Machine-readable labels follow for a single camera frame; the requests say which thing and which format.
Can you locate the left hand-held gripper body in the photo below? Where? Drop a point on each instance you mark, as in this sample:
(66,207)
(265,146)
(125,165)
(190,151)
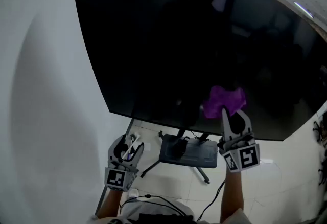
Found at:
(115,178)

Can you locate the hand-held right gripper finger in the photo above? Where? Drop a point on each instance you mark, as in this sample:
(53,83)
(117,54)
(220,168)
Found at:
(248,125)
(226,125)

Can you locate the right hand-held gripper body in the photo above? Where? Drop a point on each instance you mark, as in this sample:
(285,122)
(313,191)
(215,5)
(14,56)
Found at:
(245,156)

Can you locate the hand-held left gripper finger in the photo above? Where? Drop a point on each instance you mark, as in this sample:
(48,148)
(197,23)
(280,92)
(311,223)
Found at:
(111,154)
(139,152)

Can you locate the purple cloth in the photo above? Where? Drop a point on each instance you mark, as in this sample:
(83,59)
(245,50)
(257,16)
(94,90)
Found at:
(224,99)

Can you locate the large black screen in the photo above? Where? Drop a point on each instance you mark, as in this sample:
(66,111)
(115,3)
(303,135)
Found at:
(163,46)

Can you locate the person's left forearm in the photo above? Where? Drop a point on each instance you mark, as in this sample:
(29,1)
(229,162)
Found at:
(110,202)

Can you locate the person's right forearm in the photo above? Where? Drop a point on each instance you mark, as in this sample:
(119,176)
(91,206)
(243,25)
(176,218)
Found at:
(231,192)

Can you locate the person's white left shoe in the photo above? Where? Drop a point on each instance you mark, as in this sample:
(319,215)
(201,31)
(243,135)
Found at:
(134,192)

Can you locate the person's light trousers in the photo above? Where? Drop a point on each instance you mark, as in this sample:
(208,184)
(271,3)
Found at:
(143,207)

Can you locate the black screen stand base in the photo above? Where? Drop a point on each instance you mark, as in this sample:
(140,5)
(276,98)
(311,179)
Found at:
(189,154)

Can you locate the person's white shirt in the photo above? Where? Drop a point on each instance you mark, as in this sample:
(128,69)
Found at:
(237,216)

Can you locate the black office chair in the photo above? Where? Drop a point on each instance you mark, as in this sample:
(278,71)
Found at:
(323,171)
(320,129)

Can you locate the ceiling light strip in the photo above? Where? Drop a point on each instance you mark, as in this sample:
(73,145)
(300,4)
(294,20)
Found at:
(303,9)

